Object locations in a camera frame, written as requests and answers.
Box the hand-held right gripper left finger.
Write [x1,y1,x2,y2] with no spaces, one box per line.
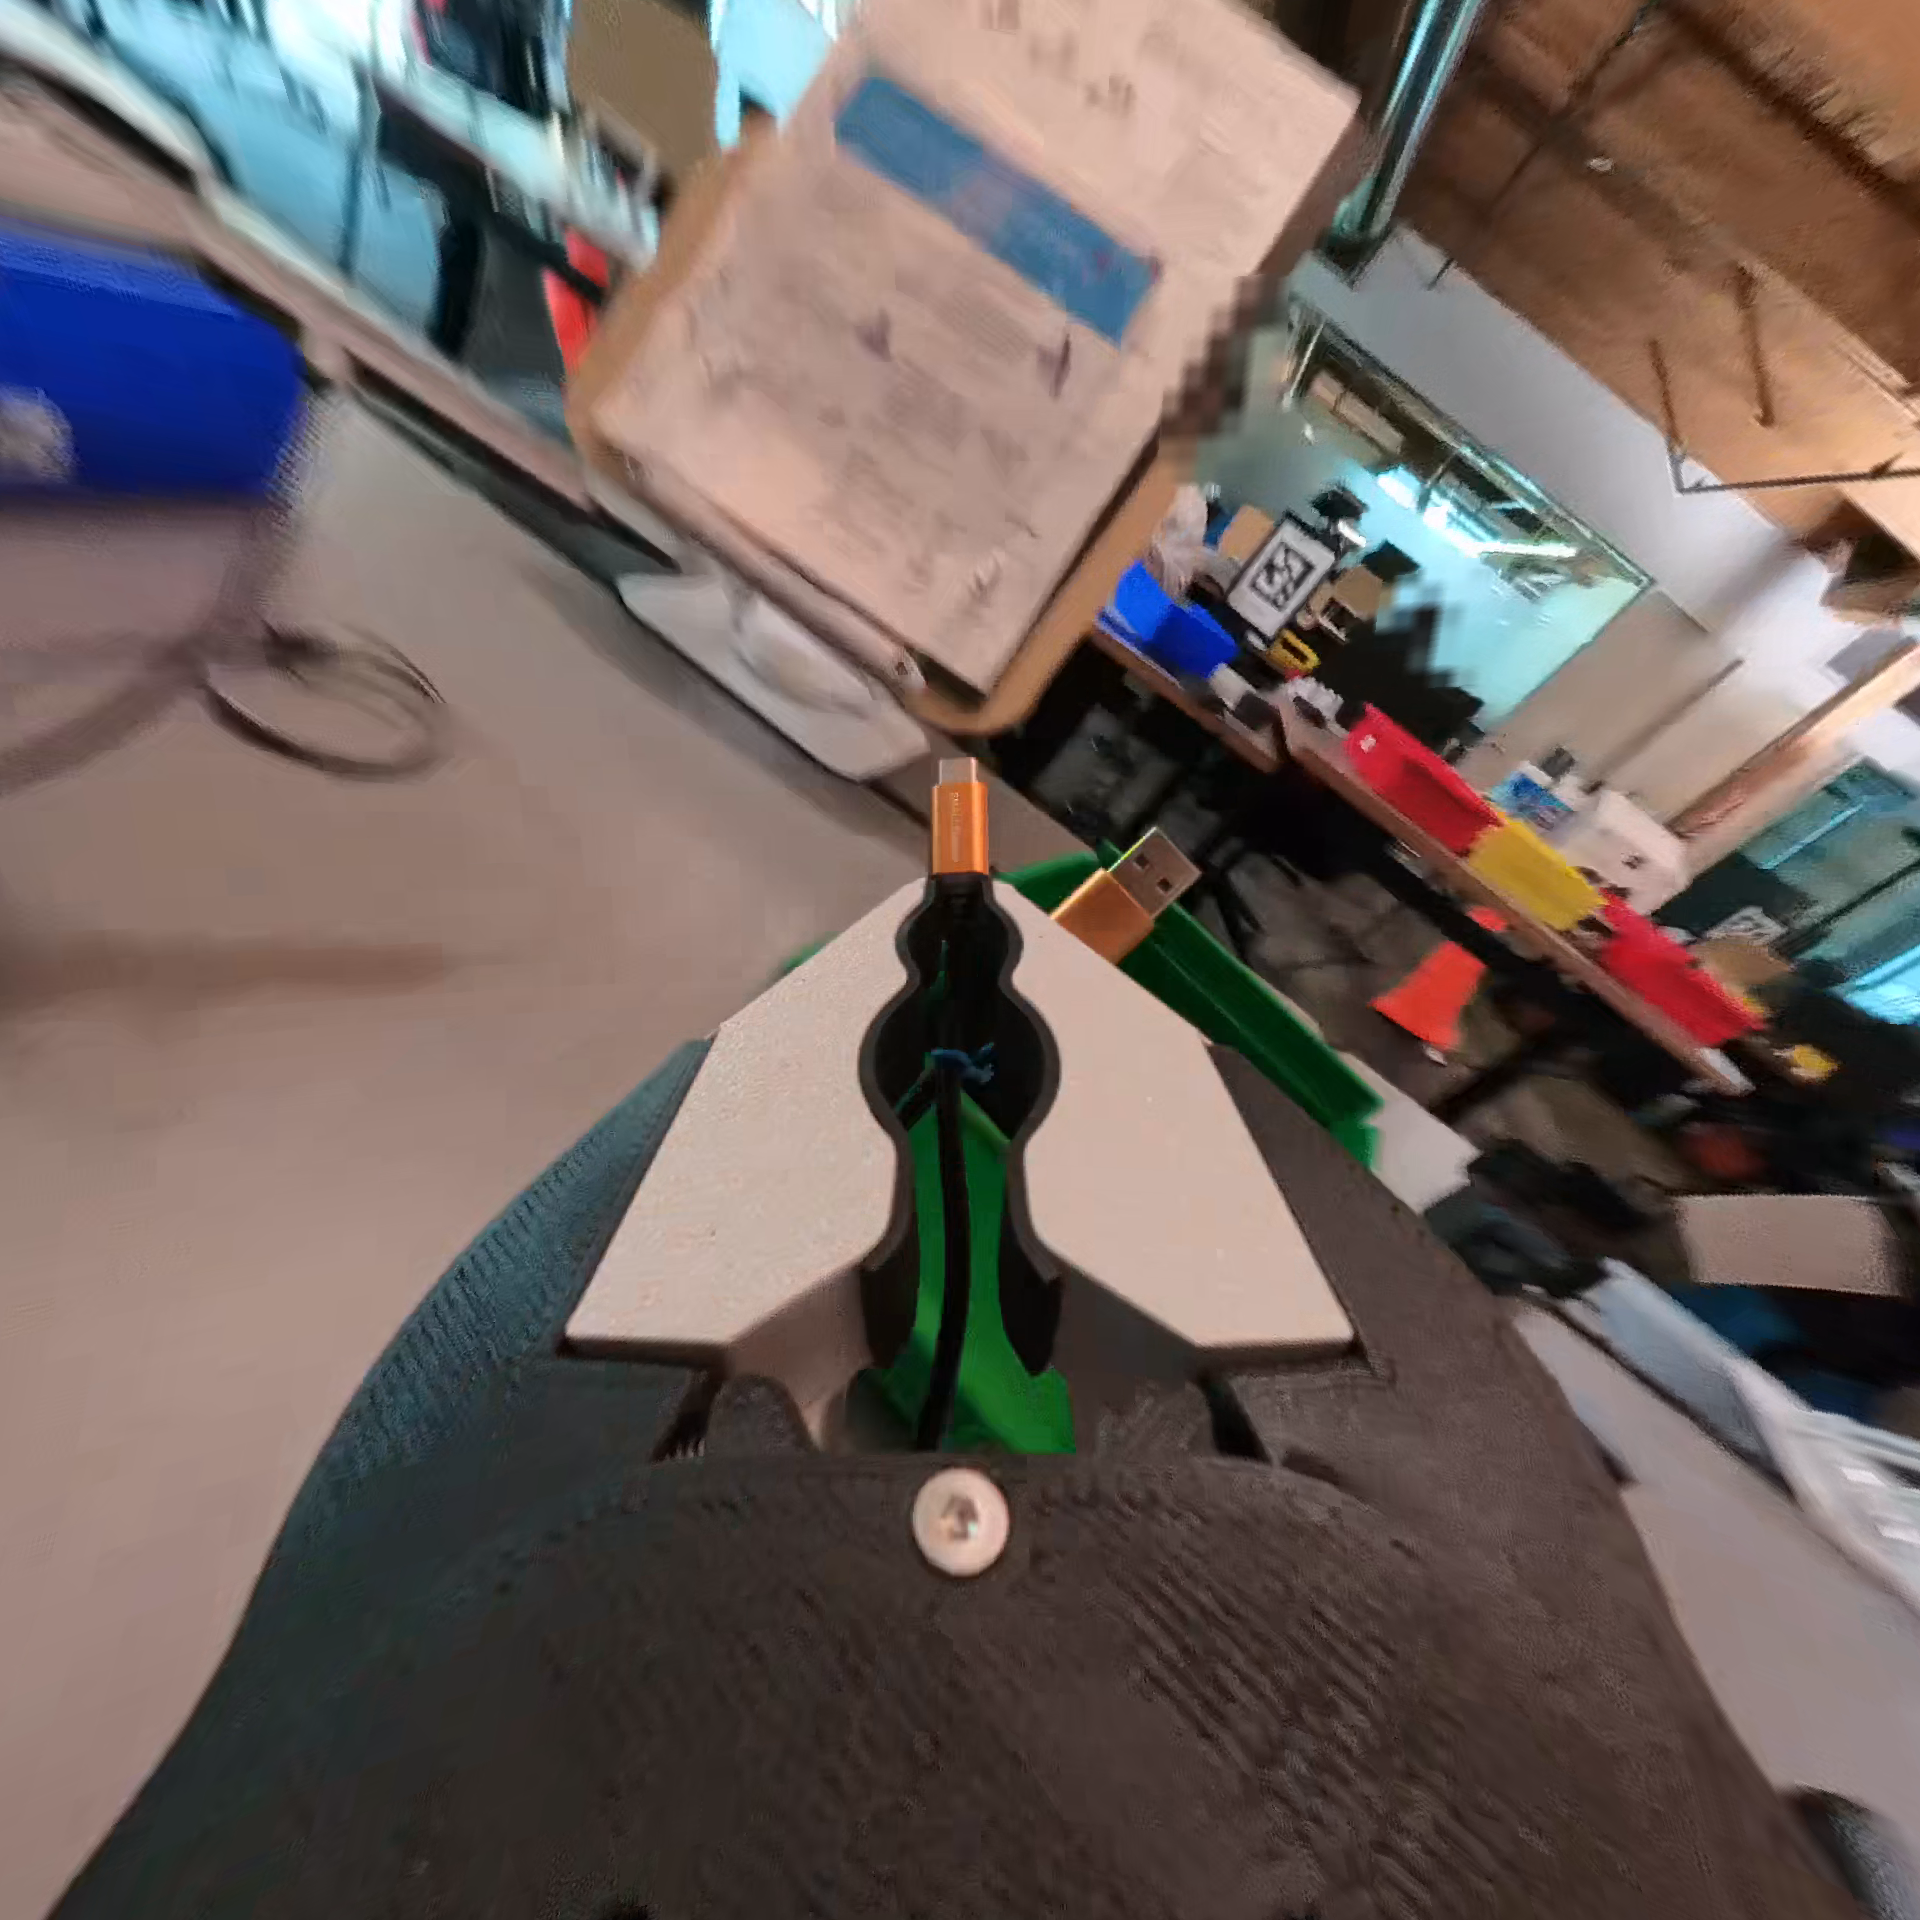
[565,880,962,1449]

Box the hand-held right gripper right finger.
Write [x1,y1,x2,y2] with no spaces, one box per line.
[984,883,1355,1444]

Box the green plastic bin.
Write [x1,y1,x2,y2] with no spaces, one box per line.
[780,852,1386,1457]

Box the black cable with orange plugs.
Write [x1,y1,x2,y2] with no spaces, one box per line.
[896,756,1204,1449]

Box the blue plastic bin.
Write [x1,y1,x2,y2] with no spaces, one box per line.
[0,225,308,500]

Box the orange traffic cone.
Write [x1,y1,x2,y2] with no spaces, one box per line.
[1370,939,1491,1057]

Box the yellow plastic bin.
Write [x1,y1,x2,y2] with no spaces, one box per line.
[1466,816,1608,936]

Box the red plastic bin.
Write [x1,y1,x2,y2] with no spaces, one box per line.
[1340,705,1504,856]
[1593,897,1770,1050]

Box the white cardboard box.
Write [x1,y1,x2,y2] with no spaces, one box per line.
[1558,787,1694,911]

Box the small blue bin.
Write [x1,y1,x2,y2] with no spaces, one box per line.
[1107,560,1243,682]

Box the black white marker board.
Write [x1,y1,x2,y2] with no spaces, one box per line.
[1227,511,1340,636]

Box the document stand with printed sheet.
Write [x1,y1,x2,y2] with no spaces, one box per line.
[570,0,1370,783]

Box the silver round duct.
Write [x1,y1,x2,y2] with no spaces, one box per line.
[1329,0,1496,279]

